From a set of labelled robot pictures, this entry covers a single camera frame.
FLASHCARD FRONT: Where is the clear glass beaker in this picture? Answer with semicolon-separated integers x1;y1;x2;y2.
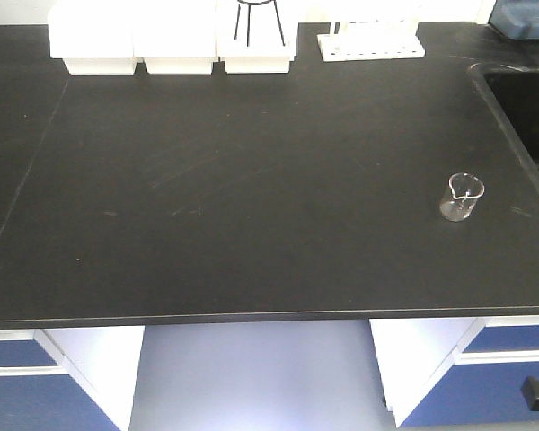
439;172;485;222

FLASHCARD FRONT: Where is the white storage bin middle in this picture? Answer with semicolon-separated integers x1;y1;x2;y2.
133;1;216;75

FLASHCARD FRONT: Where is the black lab sink basin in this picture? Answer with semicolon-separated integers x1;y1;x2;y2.
467;62;539;205

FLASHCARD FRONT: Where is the blue base cabinet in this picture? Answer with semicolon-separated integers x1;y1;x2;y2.
0;326;145;430
369;315;539;427

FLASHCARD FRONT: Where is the white storage bin right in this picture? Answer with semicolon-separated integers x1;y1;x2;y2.
216;1;299;74

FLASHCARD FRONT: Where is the white test tube rack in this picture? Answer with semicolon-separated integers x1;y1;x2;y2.
317;1;425;62

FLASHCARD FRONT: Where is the white storage bin left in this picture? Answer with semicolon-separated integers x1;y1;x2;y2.
47;1;137;75

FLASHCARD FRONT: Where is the black wire tripod stand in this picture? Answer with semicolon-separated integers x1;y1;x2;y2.
233;0;286;47

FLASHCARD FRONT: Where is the white storage bin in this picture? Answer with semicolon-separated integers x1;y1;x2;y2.
133;1;216;75
47;1;137;75
216;1;299;74

